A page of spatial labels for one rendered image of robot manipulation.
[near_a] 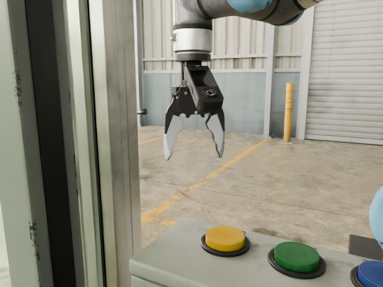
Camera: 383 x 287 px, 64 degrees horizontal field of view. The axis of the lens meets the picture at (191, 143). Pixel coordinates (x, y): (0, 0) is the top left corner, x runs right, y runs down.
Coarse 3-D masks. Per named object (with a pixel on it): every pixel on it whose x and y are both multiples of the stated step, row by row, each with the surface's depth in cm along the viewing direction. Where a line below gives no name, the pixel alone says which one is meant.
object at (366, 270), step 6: (360, 264) 26; (366, 264) 26; (372, 264) 26; (378, 264) 26; (360, 270) 26; (366, 270) 26; (372, 270) 26; (378, 270) 26; (360, 276) 25; (366, 276) 25; (372, 276) 25; (378, 276) 25; (366, 282) 25; (372, 282) 24; (378, 282) 24
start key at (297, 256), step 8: (280, 248) 29; (288, 248) 29; (296, 248) 29; (304, 248) 29; (312, 248) 29; (280, 256) 28; (288, 256) 28; (296, 256) 28; (304, 256) 28; (312, 256) 28; (280, 264) 27; (288, 264) 27; (296, 264) 26; (304, 264) 26; (312, 264) 27
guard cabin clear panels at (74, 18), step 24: (72, 0) 26; (72, 24) 27; (72, 48) 27; (72, 72) 27; (72, 96) 27; (72, 120) 28; (96, 192) 31; (0, 216) 23; (96, 216) 31; (0, 240) 23; (96, 240) 32; (0, 264) 23; (96, 264) 32
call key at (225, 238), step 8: (208, 232) 32; (216, 232) 32; (224, 232) 32; (232, 232) 32; (240, 232) 32; (208, 240) 31; (216, 240) 30; (224, 240) 30; (232, 240) 30; (240, 240) 30; (216, 248) 30; (224, 248) 30; (232, 248) 30; (240, 248) 30
